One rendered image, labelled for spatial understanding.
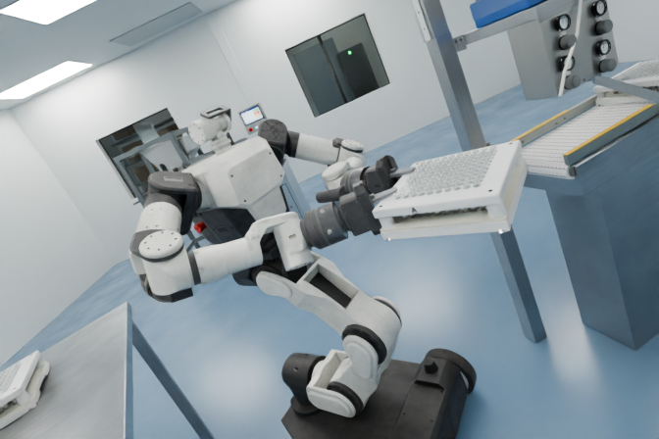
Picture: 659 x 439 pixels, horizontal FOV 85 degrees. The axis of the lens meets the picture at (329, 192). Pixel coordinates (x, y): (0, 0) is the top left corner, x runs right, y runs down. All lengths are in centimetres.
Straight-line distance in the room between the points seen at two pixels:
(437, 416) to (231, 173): 101
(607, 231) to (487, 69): 538
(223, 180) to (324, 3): 527
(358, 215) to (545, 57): 63
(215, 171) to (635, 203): 132
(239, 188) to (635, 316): 141
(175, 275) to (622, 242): 134
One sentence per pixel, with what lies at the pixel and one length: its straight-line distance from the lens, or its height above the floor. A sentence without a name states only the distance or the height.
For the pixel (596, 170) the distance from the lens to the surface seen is 130.
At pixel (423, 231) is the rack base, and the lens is 71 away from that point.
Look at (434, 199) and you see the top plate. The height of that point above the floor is 101.
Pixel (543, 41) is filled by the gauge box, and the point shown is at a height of 115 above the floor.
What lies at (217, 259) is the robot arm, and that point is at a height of 106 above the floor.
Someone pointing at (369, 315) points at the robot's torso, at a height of 63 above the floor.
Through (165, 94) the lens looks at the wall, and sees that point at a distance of 638.
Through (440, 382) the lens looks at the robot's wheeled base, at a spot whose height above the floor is 21.
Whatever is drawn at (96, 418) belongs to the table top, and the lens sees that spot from 108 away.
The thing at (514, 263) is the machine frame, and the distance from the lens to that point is 157.
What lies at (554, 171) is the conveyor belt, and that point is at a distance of 126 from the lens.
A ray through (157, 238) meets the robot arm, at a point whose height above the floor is 115.
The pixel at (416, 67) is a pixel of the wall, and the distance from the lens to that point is 624.
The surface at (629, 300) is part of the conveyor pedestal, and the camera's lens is 165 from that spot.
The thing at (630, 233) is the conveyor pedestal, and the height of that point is 44.
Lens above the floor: 128
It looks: 15 degrees down
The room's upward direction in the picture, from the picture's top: 25 degrees counter-clockwise
